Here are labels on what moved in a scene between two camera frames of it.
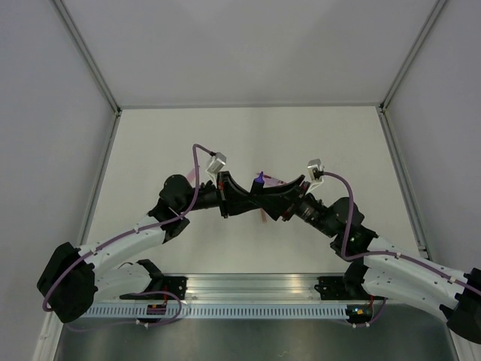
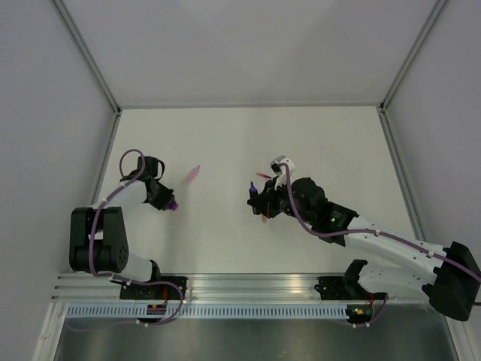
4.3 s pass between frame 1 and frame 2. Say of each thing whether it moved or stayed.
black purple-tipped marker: moved
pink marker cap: stayed
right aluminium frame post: stayed
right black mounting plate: stayed
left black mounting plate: stayed
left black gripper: moved
